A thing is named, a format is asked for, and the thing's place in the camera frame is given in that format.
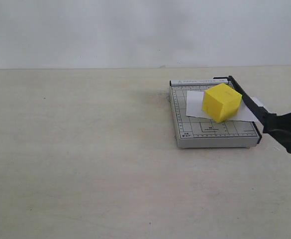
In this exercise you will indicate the black cutter blade arm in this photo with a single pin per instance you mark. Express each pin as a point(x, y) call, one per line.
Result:
point(266, 118)

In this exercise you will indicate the yellow foam cube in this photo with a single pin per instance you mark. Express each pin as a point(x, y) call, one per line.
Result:
point(221, 102)

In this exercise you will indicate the white paper sheet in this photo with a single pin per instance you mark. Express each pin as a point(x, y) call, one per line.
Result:
point(194, 108)

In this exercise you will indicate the grey paper cutter base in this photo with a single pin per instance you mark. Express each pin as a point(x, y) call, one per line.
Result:
point(191, 132)

